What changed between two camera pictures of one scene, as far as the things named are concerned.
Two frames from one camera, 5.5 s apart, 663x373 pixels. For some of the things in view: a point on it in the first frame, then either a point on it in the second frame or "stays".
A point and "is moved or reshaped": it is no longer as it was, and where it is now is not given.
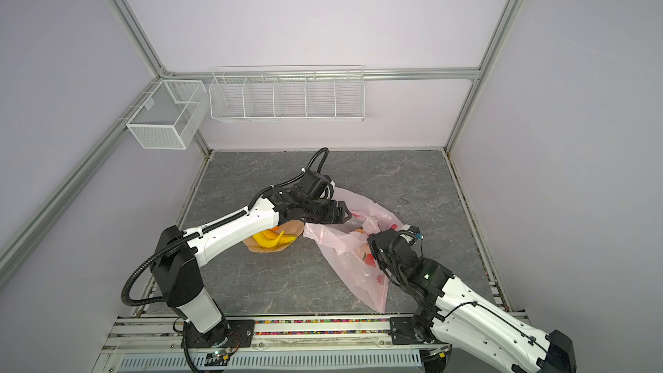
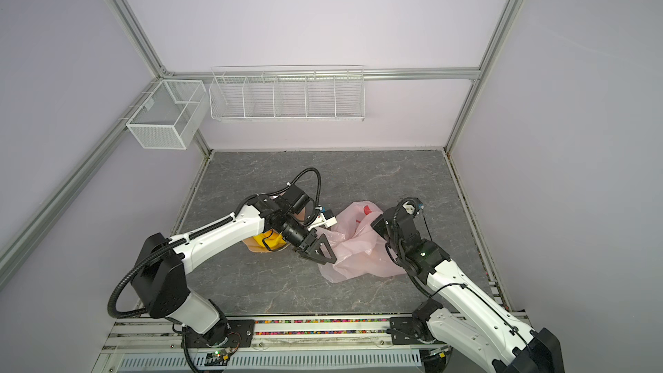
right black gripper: (375, 241) to (381, 224)
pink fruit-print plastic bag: (346, 245) is moved or reshaped
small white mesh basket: (171, 116) stays
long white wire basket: (287, 93) stays
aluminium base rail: (157, 344) stays
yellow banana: (270, 238) stays
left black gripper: (331, 218) to (311, 254)
